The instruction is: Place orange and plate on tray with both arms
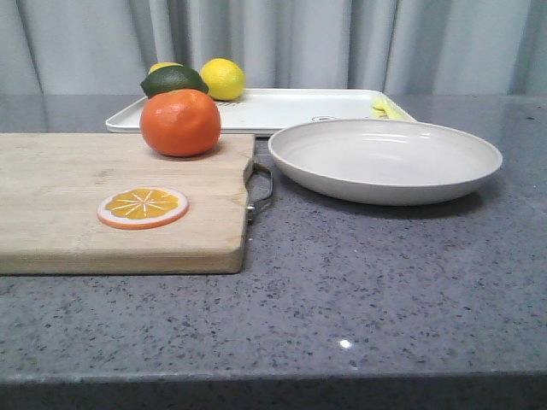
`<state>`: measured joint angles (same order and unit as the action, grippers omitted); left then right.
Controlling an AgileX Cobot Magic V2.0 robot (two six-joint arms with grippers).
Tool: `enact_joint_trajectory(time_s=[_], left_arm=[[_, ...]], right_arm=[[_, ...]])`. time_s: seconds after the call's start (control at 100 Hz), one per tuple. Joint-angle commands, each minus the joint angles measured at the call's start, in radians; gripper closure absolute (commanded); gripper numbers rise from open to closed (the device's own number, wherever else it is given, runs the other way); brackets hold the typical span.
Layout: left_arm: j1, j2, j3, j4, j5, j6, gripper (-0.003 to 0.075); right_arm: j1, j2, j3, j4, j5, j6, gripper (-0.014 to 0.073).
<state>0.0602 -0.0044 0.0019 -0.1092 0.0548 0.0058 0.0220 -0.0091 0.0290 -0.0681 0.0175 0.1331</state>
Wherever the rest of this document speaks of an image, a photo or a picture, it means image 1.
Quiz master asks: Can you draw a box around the yellow plastic utensil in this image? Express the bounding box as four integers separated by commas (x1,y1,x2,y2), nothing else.
371,94,415,121
370,106,389,119

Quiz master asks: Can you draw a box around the yellow lemon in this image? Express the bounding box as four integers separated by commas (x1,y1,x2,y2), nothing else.
148,61,182,73
200,58,246,101

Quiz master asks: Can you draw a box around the orange fruit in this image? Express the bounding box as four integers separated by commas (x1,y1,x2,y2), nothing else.
139,89,221,157

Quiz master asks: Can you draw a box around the beige round plate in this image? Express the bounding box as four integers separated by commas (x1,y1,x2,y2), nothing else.
268,120,503,206

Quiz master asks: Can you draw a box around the rear yellow lemon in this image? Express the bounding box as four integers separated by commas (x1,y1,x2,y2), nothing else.
148,61,182,73

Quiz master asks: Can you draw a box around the wooden cutting board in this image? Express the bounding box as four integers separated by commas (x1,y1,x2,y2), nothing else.
1,133,255,274

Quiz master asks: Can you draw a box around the green lime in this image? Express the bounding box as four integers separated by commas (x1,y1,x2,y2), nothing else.
140,66,209,98

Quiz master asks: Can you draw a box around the metal cutting board handle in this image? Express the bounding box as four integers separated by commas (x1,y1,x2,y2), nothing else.
244,160,274,224

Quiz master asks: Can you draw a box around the white rectangular tray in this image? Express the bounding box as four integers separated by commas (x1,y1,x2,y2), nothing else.
105,88,418,138

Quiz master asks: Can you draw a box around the orange slice disc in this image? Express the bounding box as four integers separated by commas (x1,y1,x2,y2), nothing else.
97,187,189,230

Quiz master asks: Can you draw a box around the grey curtain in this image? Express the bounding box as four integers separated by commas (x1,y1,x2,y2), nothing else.
1,1,546,95

